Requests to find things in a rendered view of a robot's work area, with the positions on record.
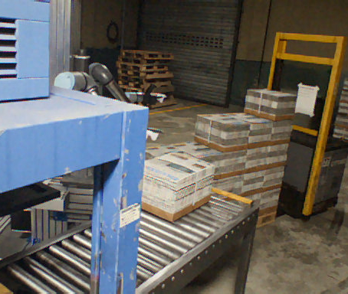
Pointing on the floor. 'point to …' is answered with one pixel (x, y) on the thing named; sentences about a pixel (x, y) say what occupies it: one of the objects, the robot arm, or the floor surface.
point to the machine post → (119, 207)
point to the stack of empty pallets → (135, 70)
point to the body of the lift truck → (295, 158)
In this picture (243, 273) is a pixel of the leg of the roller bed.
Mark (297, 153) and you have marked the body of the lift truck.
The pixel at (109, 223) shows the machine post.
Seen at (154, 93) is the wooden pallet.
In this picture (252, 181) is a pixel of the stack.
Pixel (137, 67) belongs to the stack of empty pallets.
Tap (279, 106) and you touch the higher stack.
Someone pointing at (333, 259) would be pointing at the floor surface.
